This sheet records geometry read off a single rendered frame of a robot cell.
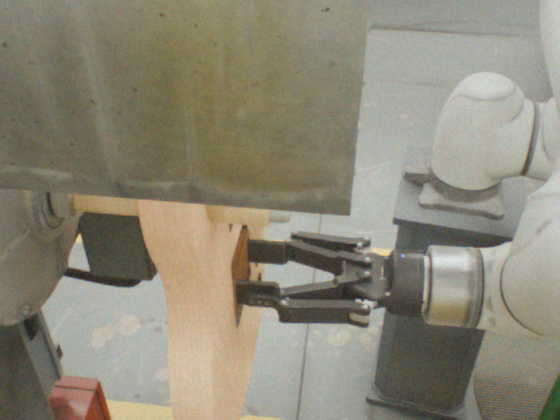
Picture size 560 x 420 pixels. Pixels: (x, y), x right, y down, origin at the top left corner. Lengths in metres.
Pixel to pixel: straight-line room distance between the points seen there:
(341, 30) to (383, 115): 2.74
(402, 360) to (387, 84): 1.78
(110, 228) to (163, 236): 0.40
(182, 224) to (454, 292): 0.33
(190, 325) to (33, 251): 0.16
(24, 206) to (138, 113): 0.26
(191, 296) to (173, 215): 0.11
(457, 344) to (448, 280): 1.01
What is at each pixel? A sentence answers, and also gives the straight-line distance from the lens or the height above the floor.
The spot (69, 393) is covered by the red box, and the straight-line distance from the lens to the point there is 1.29.
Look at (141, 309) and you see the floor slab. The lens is 2.21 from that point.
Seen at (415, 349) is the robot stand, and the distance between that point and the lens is 1.78.
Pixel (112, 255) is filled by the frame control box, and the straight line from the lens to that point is 0.99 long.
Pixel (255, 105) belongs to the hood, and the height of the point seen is 1.46.
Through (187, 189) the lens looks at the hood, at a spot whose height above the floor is 1.40.
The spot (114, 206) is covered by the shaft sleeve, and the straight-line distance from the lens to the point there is 0.63.
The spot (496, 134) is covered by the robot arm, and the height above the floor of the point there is 0.90.
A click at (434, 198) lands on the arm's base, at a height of 0.72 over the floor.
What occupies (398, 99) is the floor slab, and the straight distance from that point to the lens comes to 3.19.
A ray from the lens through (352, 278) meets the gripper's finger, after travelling 0.75.
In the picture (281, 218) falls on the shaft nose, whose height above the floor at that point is 1.25.
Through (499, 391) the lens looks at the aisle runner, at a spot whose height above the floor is 0.00.
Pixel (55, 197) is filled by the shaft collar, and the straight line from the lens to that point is 0.64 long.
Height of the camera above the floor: 1.65
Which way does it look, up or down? 41 degrees down
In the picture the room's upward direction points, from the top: straight up
